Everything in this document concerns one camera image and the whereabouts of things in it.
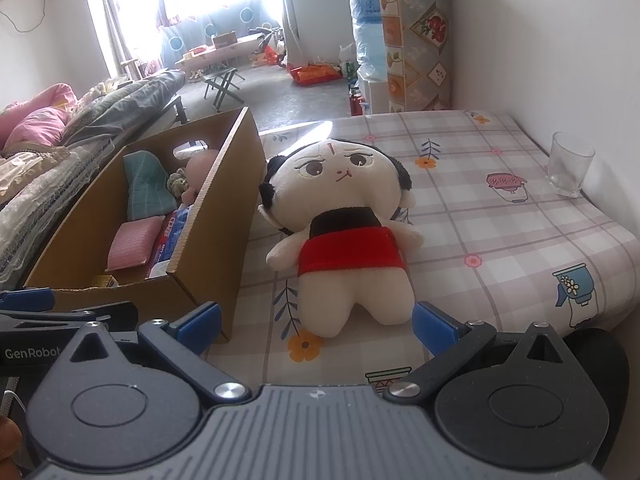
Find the child's bicycle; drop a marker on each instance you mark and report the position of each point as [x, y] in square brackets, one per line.
[270, 47]

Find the black folding stool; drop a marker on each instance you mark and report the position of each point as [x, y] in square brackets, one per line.
[222, 82]

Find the red thermos bottle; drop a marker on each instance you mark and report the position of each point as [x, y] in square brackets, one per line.
[356, 102]

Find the white low table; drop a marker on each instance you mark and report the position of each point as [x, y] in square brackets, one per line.
[220, 55]

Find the pink pillow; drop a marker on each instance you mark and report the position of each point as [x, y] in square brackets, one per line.
[35, 120]

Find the blue circle-printed blanket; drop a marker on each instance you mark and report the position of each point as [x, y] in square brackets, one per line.
[200, 25]

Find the white water dispenser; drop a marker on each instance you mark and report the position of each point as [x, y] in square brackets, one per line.
[374, 94]

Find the floral patterned folded mat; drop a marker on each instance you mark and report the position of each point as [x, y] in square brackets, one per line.
[415, 35]

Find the grey window curtain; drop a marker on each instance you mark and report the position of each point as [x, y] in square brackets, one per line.
[112, 20]

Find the pink towel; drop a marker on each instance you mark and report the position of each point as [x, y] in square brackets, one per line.
[132, 242]

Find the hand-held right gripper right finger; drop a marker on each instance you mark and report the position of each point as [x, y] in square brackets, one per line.
[435, 327]

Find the white plastic bag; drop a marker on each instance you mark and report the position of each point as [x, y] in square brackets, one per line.
[347, 54]

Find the pink baby doll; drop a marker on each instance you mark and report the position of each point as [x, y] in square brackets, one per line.
[200, 167]

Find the green white scrunchie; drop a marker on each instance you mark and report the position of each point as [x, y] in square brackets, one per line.
[176, 182]

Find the brown cardboard box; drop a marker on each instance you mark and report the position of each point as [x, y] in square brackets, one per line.
[220, 220]

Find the teal checked towel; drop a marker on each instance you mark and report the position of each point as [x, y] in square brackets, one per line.
[145, 185]

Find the red basket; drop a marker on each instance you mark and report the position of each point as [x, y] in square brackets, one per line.
[315, 75]

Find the small cardboard box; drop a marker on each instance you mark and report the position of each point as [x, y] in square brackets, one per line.
[225, 40]

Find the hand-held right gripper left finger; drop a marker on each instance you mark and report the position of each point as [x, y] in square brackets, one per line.
[202, 322]

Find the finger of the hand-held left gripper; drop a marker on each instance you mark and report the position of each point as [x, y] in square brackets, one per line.
[27, 300]
[120, 315]

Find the black-haired plush doll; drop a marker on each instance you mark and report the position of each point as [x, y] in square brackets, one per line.
[345, 240]

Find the gold packet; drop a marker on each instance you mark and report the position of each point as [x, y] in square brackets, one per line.
[105, 281]

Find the clear glass cup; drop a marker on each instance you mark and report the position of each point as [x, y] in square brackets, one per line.
[570, 165]

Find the blue water jug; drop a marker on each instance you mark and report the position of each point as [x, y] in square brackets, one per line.
[369, 25]

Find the blue and white packet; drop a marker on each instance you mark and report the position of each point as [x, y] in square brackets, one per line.
[167, 242]

